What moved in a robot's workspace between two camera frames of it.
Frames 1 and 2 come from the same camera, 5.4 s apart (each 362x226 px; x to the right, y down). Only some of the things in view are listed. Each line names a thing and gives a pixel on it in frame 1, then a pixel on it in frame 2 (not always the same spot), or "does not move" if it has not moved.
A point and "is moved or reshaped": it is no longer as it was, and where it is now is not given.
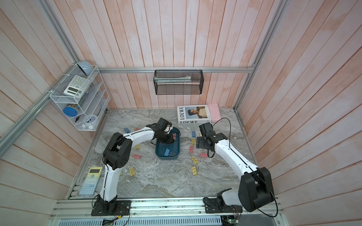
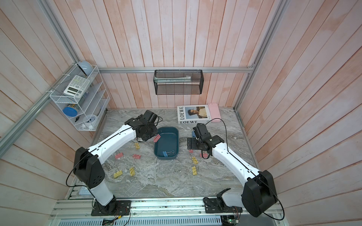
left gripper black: x=169 y=140 -> x=155 y=131
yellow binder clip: x=194 y=160 does not move
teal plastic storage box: x=174 y=147 does not move
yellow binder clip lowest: x=194 y=170 does not move
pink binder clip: x=136 y=156 does not move
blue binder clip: x=167 y=152 is moved or reshaped
